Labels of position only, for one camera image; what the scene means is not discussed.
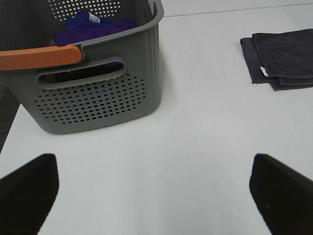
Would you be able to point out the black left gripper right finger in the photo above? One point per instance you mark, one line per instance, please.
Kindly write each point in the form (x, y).
(283, 196)

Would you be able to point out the orange basket handle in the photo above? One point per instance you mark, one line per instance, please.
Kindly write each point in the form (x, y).
(42, 57)

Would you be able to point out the dark grey towel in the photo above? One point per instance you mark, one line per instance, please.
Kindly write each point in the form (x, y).
(284, 60)

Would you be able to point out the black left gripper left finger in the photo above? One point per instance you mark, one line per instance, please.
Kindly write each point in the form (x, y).
(27, 196)

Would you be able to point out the grey perforated plastic basket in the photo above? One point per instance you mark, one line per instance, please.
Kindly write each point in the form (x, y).
(116, 80)

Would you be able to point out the purple towel in basket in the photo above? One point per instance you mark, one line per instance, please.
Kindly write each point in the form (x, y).
(87, 26)

